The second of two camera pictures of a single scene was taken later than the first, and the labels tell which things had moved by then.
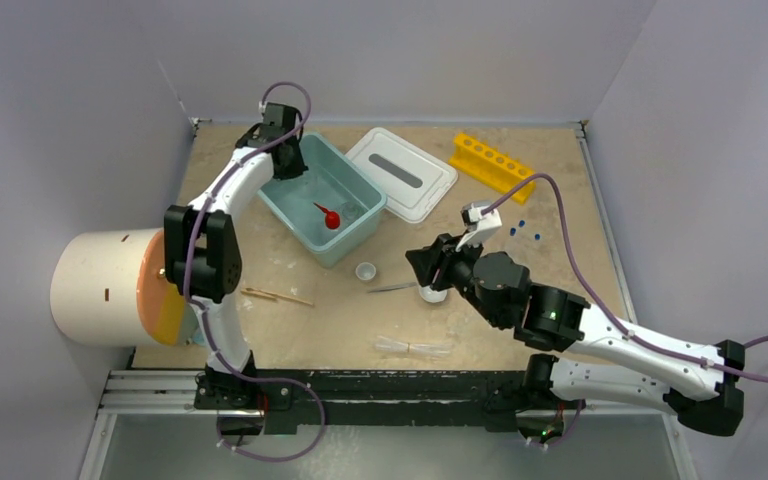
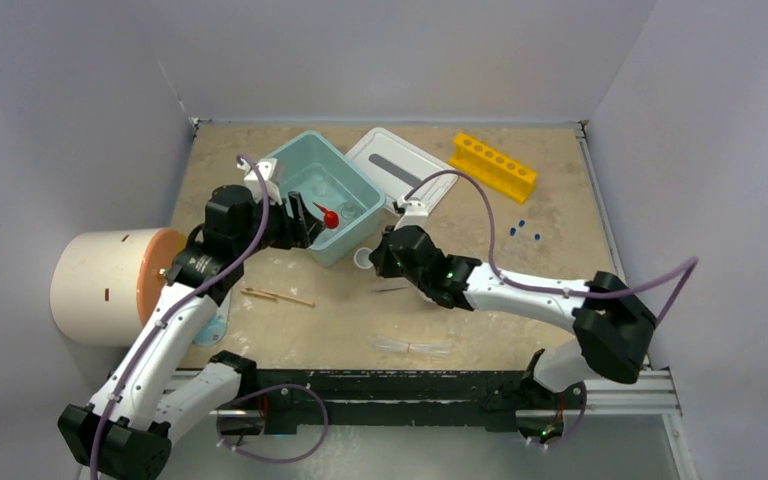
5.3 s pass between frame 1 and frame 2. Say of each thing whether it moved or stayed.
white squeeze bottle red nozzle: stayed
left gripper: moved
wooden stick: stayed
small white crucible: moved
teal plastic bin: stayed
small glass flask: stayed
